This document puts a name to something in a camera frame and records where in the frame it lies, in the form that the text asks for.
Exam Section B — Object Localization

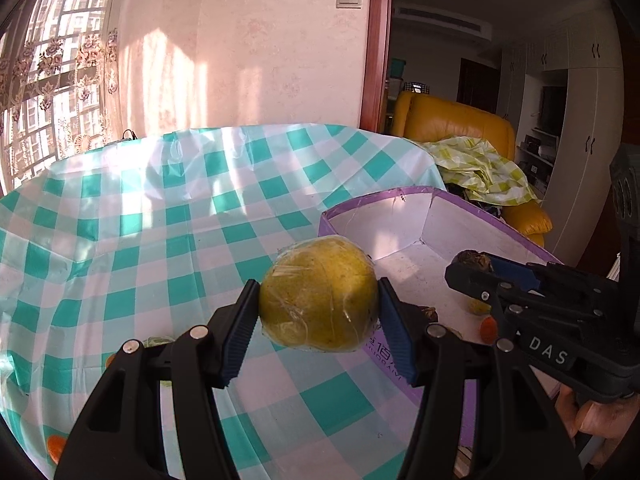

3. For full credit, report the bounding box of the teal checked tablecloth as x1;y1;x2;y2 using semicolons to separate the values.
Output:
0;122;448;480

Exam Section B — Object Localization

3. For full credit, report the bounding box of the dark wooden door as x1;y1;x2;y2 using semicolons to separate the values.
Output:
457;57;501;116

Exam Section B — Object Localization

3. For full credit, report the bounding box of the wooden door frame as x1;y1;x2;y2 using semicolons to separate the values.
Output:
359;0;394;133

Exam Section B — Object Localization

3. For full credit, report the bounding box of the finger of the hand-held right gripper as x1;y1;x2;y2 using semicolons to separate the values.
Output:
444;258;511;317
485;254;548;291

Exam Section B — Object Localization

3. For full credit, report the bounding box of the black television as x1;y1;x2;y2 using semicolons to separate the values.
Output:
540;85;568;136

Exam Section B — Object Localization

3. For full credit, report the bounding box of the green checked cloth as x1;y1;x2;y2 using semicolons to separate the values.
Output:
417;135;541;207

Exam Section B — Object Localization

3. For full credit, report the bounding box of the floral lace curtain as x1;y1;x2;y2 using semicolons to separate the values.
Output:
0;0;123;196

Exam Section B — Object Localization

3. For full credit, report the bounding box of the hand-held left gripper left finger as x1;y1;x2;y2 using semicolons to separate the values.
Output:
54;279;261;480

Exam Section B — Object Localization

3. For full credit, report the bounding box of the white wardrobe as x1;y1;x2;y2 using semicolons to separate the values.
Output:
500;7;626;268

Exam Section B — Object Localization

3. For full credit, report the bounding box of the plastic-wrapped yellow pear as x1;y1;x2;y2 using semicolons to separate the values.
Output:
258;236;381;353

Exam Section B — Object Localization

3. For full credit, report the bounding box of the teal storage bin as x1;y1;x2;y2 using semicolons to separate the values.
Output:
387;57;407;93

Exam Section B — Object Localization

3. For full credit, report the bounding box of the purple cardboard box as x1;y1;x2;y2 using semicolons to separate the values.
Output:
319;186;568;456

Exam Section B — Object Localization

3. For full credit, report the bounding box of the yellow leather sofa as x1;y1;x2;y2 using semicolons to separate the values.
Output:
391;91;553;248

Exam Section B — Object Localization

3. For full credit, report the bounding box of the person's right hand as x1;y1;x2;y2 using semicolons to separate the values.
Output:
555;385;640;466

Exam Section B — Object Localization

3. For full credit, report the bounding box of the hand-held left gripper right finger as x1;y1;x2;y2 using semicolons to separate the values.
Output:
377;276;586;480

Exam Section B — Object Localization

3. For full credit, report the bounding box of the large orange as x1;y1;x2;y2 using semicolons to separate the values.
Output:
46;435;67;465

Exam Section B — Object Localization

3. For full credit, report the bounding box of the ceiling air vent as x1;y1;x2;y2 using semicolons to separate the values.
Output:
395;4;493;40

